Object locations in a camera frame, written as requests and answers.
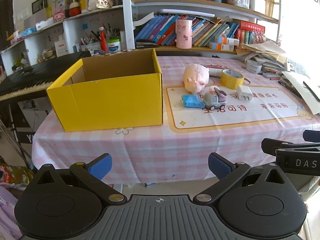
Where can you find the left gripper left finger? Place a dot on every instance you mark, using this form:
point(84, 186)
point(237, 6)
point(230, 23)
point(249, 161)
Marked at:
point(90, 176)

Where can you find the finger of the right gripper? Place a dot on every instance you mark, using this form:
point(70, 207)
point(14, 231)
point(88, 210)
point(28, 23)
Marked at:
point(311, 136)
point(269, 146)

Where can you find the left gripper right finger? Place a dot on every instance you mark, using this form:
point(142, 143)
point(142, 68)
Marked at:
point(230, 176)

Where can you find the large white charger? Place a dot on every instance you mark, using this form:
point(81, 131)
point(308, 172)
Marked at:
point(244, 93)

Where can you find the grey toy truck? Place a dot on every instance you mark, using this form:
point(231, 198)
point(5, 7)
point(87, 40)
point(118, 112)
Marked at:
point(215, 99)

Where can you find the yellow tape roll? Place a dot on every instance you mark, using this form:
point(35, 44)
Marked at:
point(231, 79)

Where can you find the blue plastic packet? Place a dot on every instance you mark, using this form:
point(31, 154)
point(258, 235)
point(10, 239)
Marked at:
point(192, 101)

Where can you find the pink plush pig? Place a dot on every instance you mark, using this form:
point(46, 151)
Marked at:
point(195, 78)

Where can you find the white spray bottle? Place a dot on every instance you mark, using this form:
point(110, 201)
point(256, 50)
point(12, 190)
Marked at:
point(215, 70)

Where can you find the pink checkered tablecloth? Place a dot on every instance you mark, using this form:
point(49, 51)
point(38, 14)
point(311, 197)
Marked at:
point(178, 150)

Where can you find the stack of papers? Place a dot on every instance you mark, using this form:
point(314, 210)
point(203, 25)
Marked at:
point(293, 76)

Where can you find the yellow cardboard box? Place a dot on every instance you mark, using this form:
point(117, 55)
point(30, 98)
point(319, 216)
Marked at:
point(113, 91)

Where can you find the black electronic keyboard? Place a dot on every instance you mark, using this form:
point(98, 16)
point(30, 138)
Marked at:
point(39, 77)

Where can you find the white jar green lid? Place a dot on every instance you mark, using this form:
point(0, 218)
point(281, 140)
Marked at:
point(113, 45)

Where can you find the pink cylinder cup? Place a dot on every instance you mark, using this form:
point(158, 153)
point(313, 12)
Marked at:
point(184, 34)

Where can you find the white bookshelf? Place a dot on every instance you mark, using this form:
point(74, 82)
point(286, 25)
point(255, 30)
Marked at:
point(123, 15)

